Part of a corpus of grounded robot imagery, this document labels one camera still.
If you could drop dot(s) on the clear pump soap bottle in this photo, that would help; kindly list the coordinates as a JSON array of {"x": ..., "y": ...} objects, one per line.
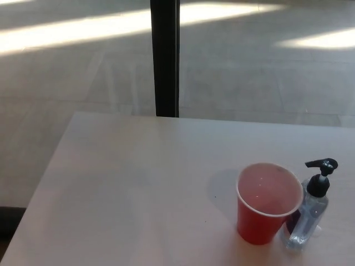
[{"x": 305, "y": 214}]

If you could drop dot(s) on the red plastic cup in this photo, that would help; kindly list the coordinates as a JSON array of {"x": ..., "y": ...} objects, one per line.
[{"x": 256, "y": 221}]

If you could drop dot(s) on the black window frame post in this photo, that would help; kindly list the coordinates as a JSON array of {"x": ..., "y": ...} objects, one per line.
[{"x": 166, "y": 58}]

